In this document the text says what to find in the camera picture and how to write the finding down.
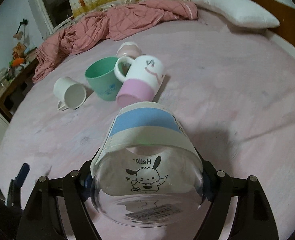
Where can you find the pink checked quilt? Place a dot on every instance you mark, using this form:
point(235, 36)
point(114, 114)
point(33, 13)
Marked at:
point(116, 23)

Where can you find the orange round object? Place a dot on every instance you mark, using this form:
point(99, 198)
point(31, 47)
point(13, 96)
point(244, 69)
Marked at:
point(16, 62)

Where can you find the green plastic cup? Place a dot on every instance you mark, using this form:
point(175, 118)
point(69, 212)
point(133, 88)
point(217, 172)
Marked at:
point(101, 78)

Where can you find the white pink mug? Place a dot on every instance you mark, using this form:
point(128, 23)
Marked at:
point(141, 78)

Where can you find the dark window white frame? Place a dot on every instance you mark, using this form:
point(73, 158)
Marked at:
point(56, 13)

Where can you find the pink floral bed sheet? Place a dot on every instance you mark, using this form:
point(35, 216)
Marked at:
point(233, 93)

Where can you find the glass cup blue white sleeve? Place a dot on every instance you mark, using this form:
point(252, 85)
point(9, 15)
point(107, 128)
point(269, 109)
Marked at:
point(147, 172)

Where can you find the cluttered wooden desk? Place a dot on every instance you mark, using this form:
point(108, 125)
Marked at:
point(15, 83)

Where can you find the pale pink cup behind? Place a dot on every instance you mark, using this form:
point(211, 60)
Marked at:
point(130, 49)

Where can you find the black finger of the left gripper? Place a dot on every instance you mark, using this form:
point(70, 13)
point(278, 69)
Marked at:
point(13, 196)

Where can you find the white pillow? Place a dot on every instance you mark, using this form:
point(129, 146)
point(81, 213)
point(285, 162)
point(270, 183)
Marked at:
point(242, 13)

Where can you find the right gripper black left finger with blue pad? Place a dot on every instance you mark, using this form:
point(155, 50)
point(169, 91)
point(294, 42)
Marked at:
point(57, 205)

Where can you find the wall mounted desk lamp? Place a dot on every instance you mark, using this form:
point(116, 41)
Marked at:
point(18, 35)

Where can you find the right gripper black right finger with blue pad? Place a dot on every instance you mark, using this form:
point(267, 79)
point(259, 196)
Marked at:
point(253, 217)

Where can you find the small white mug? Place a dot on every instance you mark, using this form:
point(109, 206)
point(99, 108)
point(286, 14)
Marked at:
point(70, 94)

